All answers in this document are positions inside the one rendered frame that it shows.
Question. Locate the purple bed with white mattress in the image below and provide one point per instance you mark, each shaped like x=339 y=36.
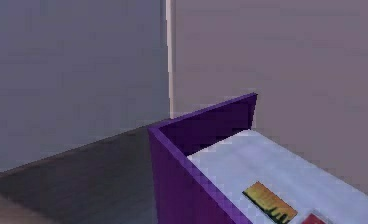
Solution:
x=182 y=186

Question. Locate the yellow book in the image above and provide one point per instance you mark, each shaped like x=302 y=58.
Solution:
x=269 y=203

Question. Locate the red book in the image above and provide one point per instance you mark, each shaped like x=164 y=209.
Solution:
x=313 y=220

